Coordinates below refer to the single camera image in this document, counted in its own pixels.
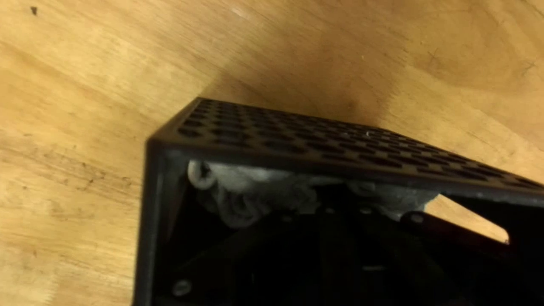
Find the black perforated plastic basket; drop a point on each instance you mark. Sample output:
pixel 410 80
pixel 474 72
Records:
pixel 282 133

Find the white terry towel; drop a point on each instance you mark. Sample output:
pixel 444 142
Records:
pixel 255 193

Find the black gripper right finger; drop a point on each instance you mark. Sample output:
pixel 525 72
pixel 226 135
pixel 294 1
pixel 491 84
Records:
pixel 442 273

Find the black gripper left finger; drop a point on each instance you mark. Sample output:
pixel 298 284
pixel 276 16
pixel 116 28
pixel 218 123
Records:
pixel 265 266

